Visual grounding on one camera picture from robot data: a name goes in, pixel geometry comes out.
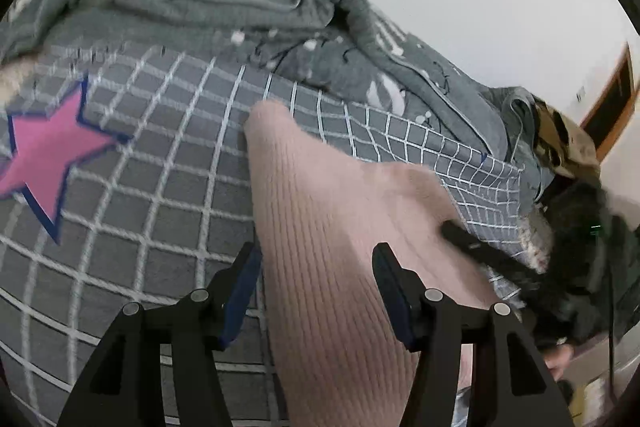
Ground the white wall switch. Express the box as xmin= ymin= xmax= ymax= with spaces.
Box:
xmin=576 ymin=88 xmax=586 ymax=102

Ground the pink knit sweater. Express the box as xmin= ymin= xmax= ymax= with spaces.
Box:
xmin=244 ymin=101 xmax=497 ymax=426

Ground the person's right hand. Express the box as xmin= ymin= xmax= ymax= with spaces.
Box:
xmin=541 ymin=343 xmax=575 ymax=381

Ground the grey-green fleece blanket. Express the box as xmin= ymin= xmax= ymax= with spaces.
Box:
xmin=1 ymin=0 xmax=553 ymax=205

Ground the grey checked star bedcover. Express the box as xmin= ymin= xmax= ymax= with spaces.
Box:
xmin=1 ymin=43 xmax=523 ymax=426

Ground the brown clothes pile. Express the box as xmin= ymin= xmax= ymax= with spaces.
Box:
xmin=534 ymin=98 xmax=600 ymax=183

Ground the wooden door frame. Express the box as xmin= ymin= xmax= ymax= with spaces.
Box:
xmin=580 ymin=44 xmax=639 ymax=162

